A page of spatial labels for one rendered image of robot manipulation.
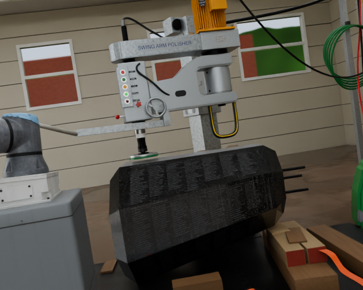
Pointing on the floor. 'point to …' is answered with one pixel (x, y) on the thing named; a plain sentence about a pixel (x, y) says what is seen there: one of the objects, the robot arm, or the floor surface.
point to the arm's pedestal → (41, 246)
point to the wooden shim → (109, 266)
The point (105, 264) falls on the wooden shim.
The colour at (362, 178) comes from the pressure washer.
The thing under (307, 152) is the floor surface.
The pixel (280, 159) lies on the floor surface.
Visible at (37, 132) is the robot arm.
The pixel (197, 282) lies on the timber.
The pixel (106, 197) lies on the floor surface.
